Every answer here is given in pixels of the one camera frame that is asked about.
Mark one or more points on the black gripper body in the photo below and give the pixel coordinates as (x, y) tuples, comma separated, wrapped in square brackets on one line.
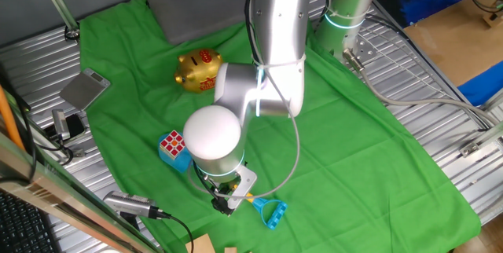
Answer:
[(222, 187)]

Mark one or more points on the blue yellow toy shovel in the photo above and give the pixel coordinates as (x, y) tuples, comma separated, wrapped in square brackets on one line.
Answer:
[(178, 162)]

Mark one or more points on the Rubik's cube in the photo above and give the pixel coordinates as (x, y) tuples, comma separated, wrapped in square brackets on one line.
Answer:
[(172, 144)]

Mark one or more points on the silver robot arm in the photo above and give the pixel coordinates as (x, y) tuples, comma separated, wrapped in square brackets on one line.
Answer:
[(212, 135)]

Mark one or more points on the large wooden block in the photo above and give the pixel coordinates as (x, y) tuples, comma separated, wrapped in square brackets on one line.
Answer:
[(201, 245)]

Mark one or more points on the medium wooden block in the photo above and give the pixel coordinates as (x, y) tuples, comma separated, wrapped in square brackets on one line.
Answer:
[(230, 250)]

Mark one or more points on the golden piggy bank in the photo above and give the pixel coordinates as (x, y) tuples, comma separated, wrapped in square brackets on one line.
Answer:
[(196, 70)]

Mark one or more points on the green cloth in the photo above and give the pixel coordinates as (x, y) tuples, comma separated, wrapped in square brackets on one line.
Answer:
[(353, 158)]

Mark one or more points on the silver digital kitchen scale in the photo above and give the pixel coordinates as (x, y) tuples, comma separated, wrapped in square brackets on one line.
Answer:
[(82, 90)]

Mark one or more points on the grey cushion pad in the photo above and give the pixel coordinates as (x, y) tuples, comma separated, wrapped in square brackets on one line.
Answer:
[(196, 5)]

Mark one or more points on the black keyboard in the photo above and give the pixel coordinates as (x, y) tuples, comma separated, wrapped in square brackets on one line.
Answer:
[(19, 229)]

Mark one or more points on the orange pole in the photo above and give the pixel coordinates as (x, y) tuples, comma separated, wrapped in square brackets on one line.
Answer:
[(8, 115)]

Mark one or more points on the brown cardboard sheet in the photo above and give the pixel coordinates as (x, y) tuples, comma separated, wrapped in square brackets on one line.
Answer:
[(452, 41)]

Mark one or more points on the blue board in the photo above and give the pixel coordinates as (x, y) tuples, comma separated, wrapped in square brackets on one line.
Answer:
[(485, 86)]

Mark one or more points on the small wooden piece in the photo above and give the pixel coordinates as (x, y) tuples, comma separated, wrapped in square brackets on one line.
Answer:
[(494, 19)]

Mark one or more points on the silver ribbed camera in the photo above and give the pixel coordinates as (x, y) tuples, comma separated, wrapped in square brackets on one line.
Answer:
[(125, 202)]

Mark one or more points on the aluminium frame beam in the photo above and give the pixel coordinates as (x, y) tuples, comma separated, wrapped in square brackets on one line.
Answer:
[(59, 196)]

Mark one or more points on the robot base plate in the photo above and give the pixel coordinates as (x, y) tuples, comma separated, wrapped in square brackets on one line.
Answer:
[(365, 50)]

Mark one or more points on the aluminium rail with bracket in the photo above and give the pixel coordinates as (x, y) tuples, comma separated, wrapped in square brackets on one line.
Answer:
[(481, 143)]

